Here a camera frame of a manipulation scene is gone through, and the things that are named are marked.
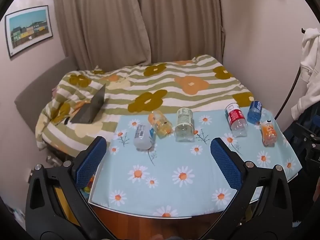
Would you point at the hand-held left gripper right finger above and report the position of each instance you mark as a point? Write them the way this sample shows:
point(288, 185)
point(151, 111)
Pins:
point(226, 166)

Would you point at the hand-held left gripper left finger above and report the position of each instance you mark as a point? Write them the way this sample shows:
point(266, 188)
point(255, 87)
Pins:
point(90, 161)

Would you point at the clear bottle with red label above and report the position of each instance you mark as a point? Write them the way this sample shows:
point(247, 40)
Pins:
point(235, 118)

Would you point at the grey laptop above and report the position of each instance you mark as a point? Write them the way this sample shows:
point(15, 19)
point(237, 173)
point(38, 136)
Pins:
point(90, 110)

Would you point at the orange cartoon-print bottle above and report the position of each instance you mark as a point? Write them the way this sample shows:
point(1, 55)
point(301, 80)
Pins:
point(268, 132)

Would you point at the white bottle with barcode label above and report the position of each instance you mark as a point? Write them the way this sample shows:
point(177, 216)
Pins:
point(142, 140)

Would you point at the green-label clear bottle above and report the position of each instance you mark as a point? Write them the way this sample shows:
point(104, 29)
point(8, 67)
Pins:
point(184, 127)

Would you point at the blue plastic bottle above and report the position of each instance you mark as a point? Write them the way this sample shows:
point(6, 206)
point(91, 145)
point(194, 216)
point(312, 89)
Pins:
point(254, 113)

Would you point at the light blue daisy-print tablecloth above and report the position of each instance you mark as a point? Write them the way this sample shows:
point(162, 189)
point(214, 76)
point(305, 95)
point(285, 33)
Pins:
point(165, 160)

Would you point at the clear bottle with yellow-orange print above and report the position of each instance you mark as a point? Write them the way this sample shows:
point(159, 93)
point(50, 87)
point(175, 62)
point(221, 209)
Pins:
point(161, 125)

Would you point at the pink cloth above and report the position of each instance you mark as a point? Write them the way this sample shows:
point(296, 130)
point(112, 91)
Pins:
point(54, 91)

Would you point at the black stand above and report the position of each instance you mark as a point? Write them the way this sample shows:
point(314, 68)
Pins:
point(308, 142)

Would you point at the grey padded headboard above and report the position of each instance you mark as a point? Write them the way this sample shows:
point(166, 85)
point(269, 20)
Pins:
point(40, 87)

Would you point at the thin black curved rod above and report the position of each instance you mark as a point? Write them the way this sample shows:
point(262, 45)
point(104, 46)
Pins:
point(291, 90)

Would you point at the green striped floral blanket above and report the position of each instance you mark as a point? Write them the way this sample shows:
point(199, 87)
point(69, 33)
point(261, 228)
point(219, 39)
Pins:
point(160, 85)

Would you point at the white hooded sweatshirt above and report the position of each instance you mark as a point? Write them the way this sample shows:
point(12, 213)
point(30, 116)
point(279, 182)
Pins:
point(311, 67)

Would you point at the beige curtain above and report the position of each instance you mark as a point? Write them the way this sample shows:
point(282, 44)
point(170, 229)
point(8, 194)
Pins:
point(182, 20)
point(100, 22)

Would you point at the framed picture of buildings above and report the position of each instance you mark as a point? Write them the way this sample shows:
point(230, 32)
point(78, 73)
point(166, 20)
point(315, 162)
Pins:
point(28, 30)

